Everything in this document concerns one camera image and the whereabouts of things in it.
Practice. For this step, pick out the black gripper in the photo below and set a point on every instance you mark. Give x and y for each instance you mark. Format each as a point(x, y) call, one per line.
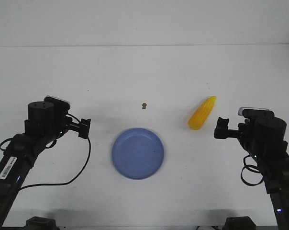
point(244, 133)
point(66, 124)

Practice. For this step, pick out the yellow corn cob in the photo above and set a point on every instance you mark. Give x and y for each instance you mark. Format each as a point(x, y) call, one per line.
point(200, 116)

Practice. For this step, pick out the blue round plate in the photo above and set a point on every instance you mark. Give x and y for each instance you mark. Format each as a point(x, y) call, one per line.
point(137, 153)

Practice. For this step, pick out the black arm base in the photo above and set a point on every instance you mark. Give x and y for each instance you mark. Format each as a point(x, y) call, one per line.
point(239, 223)
point(39, 223)

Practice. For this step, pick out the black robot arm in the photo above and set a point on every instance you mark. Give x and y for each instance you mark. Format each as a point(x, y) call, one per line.
point(47, 121)
point(263, 138)

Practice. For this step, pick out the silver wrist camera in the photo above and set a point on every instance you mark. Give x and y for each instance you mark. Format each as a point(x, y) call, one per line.
point(250, 111)
point(57, 102)

